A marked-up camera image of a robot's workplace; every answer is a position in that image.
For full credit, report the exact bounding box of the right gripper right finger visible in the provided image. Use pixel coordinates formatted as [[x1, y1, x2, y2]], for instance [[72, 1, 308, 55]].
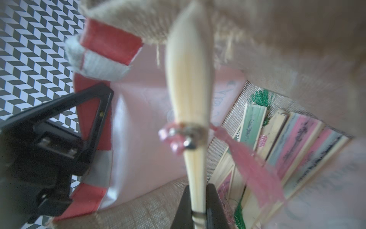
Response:
[[206, 183, 230, 229]]

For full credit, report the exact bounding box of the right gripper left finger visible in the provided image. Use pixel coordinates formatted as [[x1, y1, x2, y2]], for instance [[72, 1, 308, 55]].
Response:
[[170, 186, 193, 229]]

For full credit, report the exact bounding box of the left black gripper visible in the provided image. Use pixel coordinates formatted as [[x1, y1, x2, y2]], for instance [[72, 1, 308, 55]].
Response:
[[1, 83, 114, 226]]

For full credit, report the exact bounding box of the pink tassel folding fan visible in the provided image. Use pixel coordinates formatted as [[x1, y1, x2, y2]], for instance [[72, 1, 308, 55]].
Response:
[[159, 1, 285, 229]]

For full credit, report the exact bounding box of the burlap red tote bag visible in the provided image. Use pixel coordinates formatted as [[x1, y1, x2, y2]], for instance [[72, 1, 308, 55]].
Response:
[[52, 1, 366, 229]]

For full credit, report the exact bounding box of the green folding fan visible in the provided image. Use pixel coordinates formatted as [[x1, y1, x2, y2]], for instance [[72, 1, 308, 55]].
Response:
[[209, 104, 267, 188]]

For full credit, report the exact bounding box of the pink blue folding fan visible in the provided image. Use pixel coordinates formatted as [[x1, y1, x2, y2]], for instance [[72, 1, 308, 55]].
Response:
[[253, 112, 325, 181]]

